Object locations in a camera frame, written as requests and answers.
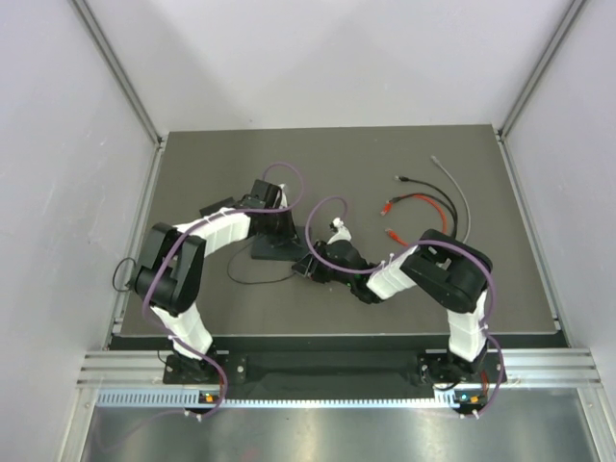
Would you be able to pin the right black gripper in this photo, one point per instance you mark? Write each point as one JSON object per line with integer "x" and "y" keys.
{"x": 315, "y": 268}

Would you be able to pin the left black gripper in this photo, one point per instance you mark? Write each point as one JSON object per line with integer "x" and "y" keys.
{"x": 289, "y": 234}

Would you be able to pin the black ethernet cable short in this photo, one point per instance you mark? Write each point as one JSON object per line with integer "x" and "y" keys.
{"x": 438, "y": 203}

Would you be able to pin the black ethernet cable long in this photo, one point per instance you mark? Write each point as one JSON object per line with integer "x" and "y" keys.
{"x": 447, "y": 200}

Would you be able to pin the black network switch box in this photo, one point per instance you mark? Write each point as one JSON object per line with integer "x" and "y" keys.
{"x": 269, "y": 248}

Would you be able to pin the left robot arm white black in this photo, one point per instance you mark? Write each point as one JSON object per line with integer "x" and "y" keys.
{"x": 167, "y": 274}

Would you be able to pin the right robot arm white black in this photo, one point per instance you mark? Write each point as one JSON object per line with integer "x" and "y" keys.
{"x": 453, "y": 274}

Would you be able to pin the black power adapter brick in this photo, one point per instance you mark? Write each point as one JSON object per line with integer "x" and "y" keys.
{"x": 227, "y": 202}

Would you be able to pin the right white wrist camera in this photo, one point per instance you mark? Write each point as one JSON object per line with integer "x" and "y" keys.
{"x": 339, "y": 231}

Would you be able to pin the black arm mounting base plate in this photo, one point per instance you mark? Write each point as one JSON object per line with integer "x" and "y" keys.
{"x": 333, "y": 367}

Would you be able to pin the right aluminium frame post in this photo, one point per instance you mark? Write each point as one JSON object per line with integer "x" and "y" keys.
{"x": 563, "y": 28}

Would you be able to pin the aluminium frame post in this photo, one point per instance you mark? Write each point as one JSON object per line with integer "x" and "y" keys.
{"x": 563, "y": 28}
{"x": 100, "y": 40}

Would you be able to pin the slotted grey cable duct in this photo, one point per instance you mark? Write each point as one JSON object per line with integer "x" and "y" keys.
{"x": 194, "y": 398}

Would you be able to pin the aluminium front rail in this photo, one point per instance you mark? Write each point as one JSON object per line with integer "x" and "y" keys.
{"x": 525, "y": 367}

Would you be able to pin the left aluminium frame post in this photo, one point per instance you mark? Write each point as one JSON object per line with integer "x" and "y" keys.
{"x": 100, "y": 40}

